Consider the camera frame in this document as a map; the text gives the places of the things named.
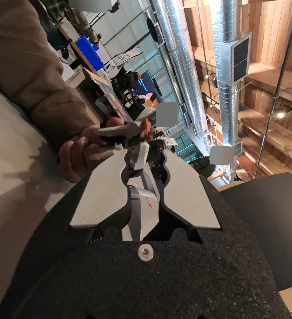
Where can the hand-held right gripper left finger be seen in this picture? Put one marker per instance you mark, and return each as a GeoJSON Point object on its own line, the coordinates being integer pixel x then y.
{"type": "Point", "coordinates": [101, 197]}

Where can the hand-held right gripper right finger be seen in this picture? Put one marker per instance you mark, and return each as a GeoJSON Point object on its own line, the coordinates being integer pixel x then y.
{"type": "Point", "coordinates": [188, 197]}

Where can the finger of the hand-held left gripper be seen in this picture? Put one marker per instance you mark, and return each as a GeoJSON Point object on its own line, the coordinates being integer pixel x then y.
{"type": "Point", "coordinates": [118, 130]}
{"type": "Point", "coordinates": [138, 155]}

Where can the brick instruction booklet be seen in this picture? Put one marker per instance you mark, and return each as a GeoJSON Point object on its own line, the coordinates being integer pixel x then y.
{"type": "Point", "coordinates": [143, 204]}

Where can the person's left forearm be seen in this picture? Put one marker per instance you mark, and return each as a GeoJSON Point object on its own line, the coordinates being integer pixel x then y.
{"type": "Point", "coordinates": [26, 65]}

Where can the grey desk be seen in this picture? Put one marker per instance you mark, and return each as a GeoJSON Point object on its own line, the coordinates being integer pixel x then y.
{"type": "Point", "coordinates": [11, 164]}

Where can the person's left hand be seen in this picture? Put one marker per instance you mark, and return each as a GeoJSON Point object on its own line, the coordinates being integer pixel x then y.
{"type": "Point", "coordinates": [81, 154]}

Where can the stack of blue bins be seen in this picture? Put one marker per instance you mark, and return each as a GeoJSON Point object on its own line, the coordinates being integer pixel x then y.
{"type": "Point", "coordinates": [90, 52]}

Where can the wooden office table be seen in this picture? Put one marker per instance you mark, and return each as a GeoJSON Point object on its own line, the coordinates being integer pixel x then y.
{"type": "Point", "coordinates": [81, 55]}

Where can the silver ventilation duct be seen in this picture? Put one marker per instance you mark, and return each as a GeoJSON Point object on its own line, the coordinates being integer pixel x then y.
{"type": "Point", "coordinates": [230, 75]}
{"type": "Point", "coordinates": [181, 65]}

